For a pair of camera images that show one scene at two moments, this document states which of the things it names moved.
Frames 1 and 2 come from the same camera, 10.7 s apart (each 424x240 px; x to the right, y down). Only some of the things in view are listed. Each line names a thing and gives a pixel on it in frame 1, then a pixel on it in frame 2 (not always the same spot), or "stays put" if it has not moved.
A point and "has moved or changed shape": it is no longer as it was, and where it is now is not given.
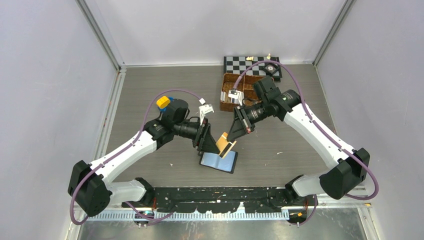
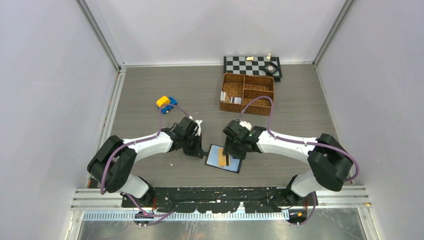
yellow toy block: (163, 102) stays put
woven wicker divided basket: (251, 94) stays put
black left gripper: (203, 140) → (197, 151)
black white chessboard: (236, 65) stays put
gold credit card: (224, 146) has moved or changed shape
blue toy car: (163, 109) stays put
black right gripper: (241, 125) → (228, 148)
